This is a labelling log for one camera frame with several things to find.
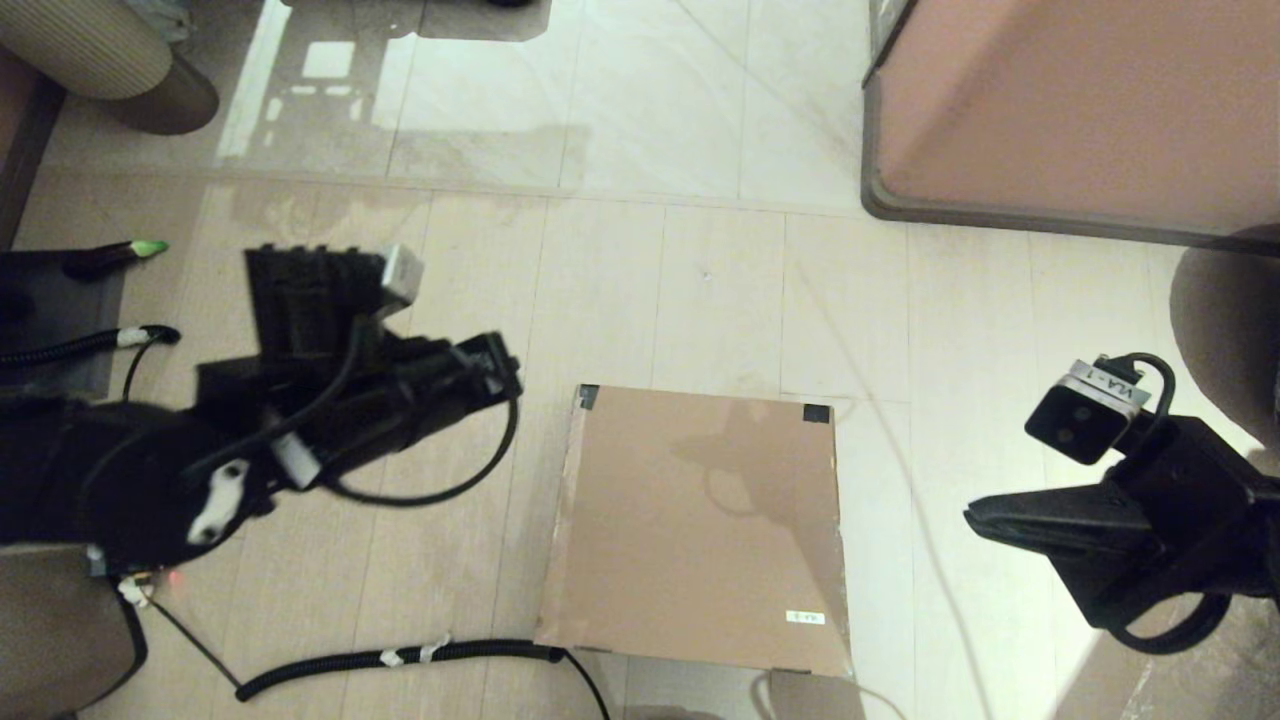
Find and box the brown cardboard shoe box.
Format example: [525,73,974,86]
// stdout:
[533,383,857,681]

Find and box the black square box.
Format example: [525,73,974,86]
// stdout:
[0,250,129,401]

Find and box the clear plastic bag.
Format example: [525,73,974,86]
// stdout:
[1120,600,1280,720]

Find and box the brown round stool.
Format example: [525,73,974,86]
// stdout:
[1167,226,1280,461]

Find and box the black object with green tip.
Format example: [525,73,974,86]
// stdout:
[62,238,171,282]

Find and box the pink cabinet with grey rim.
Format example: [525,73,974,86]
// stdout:
[860,0,1280,251]

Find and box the brown seat with black rim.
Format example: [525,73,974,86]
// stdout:
[0,545,149,717]

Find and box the grey crumpled cloth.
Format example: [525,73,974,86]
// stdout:
[122,0,193,43]

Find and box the dark brown wooden furniture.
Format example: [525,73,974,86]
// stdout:
[0,45,67,251]

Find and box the beige ribbed round pouf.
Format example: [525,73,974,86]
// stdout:
[0,0,173,101]

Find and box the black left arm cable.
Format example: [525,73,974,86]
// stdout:
[180,318,521,508]

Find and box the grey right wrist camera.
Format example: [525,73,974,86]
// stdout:
[1024,357,1154,466]

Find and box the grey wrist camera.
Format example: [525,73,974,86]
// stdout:
[378,244,426,309]
[1024,357,1154,466]

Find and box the black hose loop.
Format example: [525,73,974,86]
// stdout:
[1108,590,1233,657]

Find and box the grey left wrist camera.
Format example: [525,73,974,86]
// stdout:
[378,244,426,309]

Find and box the black corrugated cable conduit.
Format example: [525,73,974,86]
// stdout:
[130,590,613,720]
[0,324,183,401]

